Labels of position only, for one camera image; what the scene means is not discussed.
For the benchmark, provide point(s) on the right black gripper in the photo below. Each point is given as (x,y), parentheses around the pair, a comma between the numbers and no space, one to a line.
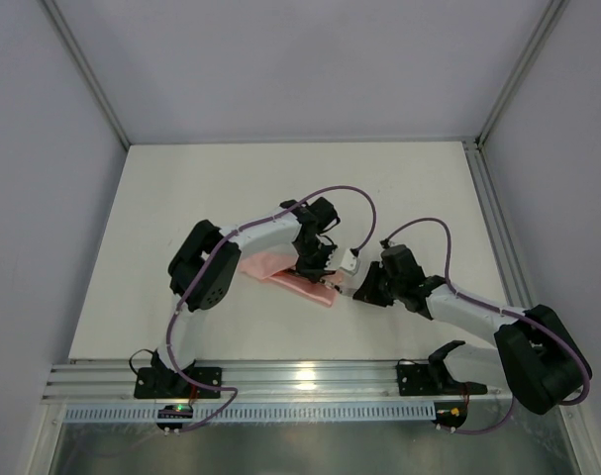
(372,285)

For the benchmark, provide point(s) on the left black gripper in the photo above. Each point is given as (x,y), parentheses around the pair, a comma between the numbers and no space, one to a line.
(311,270)

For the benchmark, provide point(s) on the pink cloth napkin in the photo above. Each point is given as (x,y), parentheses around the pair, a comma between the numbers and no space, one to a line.
(268,267)

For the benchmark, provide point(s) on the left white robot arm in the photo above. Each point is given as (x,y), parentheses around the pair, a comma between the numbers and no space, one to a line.
(291,244)

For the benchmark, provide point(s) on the right small controller board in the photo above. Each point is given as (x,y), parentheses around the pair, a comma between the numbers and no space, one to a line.
(450,415)

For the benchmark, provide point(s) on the small controller board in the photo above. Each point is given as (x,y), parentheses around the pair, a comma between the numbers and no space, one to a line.
(171,419)
(450,415)

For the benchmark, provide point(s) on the left small controller board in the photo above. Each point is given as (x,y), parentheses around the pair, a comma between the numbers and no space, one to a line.
(171,419)

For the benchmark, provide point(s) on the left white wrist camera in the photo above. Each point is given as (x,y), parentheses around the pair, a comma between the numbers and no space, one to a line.
(348,261)

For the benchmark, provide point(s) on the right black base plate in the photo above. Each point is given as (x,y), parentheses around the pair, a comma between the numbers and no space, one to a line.
(432,379)

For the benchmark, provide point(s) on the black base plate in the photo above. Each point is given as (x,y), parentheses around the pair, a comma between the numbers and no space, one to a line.
(432,379)
(156,381)

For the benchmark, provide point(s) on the right side aluminium rail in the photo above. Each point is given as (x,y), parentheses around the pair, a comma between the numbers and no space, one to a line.
(518,285)

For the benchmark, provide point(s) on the aluminium rail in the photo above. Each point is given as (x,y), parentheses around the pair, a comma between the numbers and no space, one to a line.
(518,285)
(338,380)

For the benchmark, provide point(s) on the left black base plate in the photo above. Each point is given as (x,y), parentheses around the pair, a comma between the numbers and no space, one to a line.
(156,381)

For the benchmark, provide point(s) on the front aluminium rail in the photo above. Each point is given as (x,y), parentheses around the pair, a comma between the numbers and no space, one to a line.
(338,380)

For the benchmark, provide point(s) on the slotted cable duct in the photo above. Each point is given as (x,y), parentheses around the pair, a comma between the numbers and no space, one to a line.
(301,412)

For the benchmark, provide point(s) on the right corner aluminium post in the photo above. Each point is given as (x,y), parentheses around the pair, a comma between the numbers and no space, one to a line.
(531,51)

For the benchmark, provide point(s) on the corner aluminium post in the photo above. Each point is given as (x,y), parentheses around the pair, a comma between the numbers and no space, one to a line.
(81,63)
(531,51)

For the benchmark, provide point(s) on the left corner aluminium post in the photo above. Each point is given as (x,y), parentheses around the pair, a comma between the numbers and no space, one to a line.
(81,63)

